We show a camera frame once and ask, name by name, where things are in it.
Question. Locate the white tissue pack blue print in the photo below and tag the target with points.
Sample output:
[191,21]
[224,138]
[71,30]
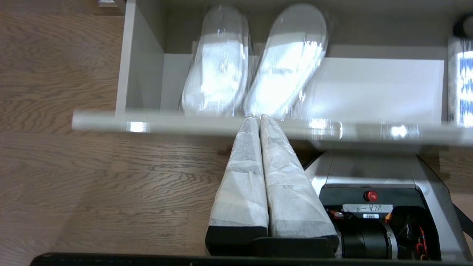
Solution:
[463,85]

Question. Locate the red emergency stop button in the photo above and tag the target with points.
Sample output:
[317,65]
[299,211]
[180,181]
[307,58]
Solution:
[370,195]

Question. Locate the white slipper in plastic wrap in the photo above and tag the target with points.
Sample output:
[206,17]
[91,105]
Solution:
[288,66]
[218,74]

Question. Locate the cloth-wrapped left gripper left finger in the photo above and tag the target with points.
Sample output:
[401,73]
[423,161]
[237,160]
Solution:
[240,192]

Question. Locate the glossy white drawer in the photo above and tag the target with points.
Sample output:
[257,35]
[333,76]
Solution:
[369,88]

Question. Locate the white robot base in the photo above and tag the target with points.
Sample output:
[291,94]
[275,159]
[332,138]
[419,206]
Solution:
[369,170]

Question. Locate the black tape roll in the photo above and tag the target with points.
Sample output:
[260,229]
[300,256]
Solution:
[465,26]

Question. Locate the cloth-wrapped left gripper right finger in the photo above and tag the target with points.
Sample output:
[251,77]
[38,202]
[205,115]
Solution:
[292,195]

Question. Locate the black cylindrical motor housing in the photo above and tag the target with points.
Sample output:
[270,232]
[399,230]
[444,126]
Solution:
[366,240]

